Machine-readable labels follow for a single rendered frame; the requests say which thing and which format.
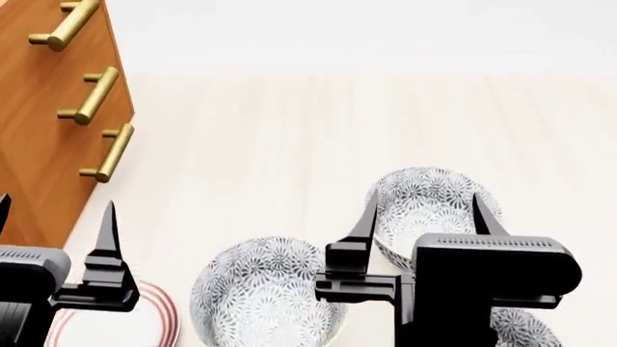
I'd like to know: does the white plate with red rim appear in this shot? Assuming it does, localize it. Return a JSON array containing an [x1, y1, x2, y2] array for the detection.
[[44, 280, 182, 347]]

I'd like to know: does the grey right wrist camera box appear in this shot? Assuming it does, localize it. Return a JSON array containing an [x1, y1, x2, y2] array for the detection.
[[413, 231, 583, 309]]

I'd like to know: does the floral patterned bowl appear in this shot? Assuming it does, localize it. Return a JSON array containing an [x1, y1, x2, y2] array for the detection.
[[189, 235, 349, 347], [490, 307, 564, 347], [369, 166, 505, 272]]

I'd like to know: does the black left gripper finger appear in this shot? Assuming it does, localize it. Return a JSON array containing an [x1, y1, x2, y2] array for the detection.
[[0, 192, 13, 237], [81, 200, 140, 292]]

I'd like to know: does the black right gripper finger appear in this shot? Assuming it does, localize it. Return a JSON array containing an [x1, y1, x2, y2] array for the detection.
[[324, 187, 381, 280], [470, 192, 508, 237]]

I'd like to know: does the brown wooden drawer cabinet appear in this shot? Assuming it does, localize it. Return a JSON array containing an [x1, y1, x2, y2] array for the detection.
[[0, 0, 136, 251]]

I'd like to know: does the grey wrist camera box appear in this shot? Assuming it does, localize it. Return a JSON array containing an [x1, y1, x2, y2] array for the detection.
[[0, 244, 73, 304], [413, 231, 583, 309]]

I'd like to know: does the brass cabinet bar handle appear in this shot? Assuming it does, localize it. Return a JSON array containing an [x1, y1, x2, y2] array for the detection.
[[78, 122, 136, 184], [56, 66, 121, 126], [28, 0, 102, 52]]

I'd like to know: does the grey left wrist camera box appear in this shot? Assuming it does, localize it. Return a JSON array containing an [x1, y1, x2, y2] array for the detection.
[[0, 244, 73, 304]]

